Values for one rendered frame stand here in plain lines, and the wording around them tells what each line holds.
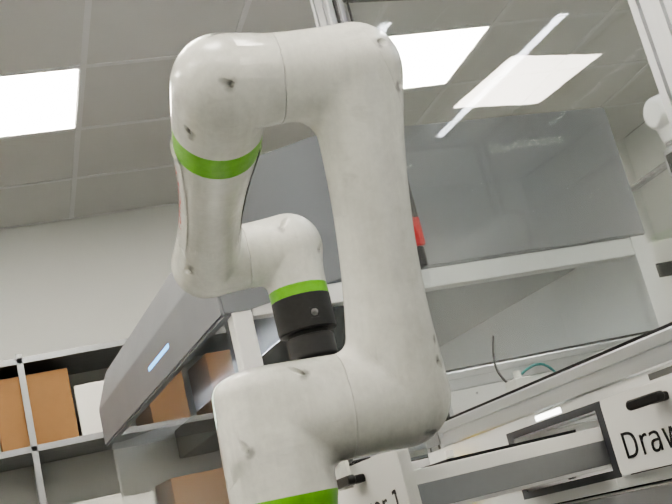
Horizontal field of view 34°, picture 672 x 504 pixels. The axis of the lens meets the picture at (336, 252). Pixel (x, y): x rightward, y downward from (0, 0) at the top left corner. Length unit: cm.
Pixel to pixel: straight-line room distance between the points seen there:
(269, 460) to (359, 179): 35
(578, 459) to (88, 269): 461
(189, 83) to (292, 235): 45
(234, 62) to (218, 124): 8
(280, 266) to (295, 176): 99
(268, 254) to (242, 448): 45
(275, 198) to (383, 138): 130
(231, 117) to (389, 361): 34
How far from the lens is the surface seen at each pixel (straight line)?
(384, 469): 155
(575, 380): 171
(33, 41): 422
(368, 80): 131
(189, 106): 130
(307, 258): 167
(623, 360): 160
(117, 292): 599
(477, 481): 156
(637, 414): 157
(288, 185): 262
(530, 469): 161
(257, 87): 129
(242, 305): 249
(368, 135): 131
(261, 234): 166
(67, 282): 599
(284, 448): 127
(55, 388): 540
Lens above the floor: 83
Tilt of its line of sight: 14 degrees up
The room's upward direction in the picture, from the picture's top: 14 degrees counter-clockwise
